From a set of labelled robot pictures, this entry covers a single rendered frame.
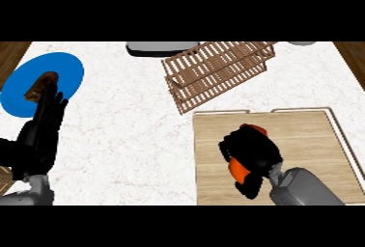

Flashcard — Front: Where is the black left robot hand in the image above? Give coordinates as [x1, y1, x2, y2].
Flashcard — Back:
[0, 83, 69, 181]

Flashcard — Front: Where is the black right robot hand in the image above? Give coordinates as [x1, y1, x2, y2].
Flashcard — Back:
[219, 125, 285, 201]

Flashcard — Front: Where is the pale wooden tray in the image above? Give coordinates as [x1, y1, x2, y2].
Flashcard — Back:
[191, 107, 365, 206]

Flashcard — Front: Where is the brown wooden tiered shelf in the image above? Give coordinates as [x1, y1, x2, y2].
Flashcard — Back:
[159, 41, 278, 116]

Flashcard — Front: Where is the brown bread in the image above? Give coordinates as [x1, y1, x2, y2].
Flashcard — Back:
[22, 71, 60, 103]

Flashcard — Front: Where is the blue oval plate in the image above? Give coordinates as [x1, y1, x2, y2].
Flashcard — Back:
[0, 51, 86, 119]

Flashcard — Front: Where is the wicker basket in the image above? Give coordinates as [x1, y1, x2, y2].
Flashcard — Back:
[0, 165, 18, 196]

